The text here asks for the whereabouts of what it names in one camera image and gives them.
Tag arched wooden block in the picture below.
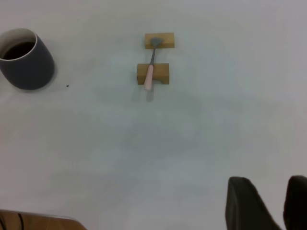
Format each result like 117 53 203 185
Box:
137 63 170 86

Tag flat wooden block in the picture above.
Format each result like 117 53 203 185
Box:
144 33 175 50

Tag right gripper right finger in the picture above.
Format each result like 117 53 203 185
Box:
283 175 307 230

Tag pink handled metal spoon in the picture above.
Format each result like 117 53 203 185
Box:
143 37 164 91

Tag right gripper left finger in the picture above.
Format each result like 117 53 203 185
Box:
224 176 283 230

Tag black floor cable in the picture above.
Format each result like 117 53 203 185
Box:
17 212 25 230

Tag dark grey ceramic cup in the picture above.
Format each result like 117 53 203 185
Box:
0 28 55 91

